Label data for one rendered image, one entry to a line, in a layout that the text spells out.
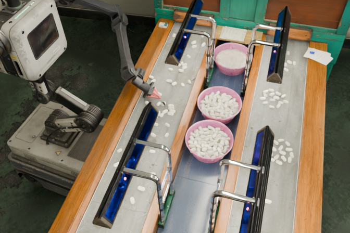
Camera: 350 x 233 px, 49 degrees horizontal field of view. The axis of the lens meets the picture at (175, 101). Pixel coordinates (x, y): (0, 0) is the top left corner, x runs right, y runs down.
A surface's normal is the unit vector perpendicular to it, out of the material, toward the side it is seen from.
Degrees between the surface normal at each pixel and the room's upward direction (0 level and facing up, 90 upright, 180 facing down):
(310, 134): 0
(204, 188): 0
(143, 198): 0
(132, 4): 90
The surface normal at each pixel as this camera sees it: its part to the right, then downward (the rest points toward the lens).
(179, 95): -0.03, -0.67
